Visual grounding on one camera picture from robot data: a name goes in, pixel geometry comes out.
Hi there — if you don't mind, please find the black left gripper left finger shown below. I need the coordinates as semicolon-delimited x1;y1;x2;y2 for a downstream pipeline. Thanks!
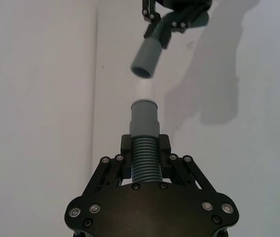
84;134;133;196

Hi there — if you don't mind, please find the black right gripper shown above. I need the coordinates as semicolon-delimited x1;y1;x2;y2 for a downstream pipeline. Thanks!
141;0;213;49

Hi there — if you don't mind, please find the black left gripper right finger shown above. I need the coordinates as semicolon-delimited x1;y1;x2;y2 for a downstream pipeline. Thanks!
158;134;205;190

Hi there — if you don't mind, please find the grey corrugated hose with cuff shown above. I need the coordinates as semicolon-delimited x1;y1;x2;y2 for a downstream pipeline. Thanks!
130;11;210;79
129;99;164;185

